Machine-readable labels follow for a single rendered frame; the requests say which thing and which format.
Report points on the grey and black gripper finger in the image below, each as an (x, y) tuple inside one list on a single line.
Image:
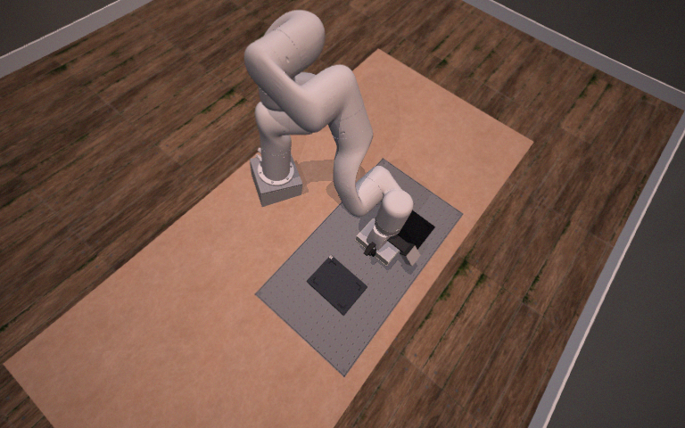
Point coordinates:
[(370, 251)]

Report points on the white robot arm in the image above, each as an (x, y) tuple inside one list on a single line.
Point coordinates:
[(295, 41)]

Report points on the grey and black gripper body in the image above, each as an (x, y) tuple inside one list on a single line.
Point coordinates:
[(378, 238)]

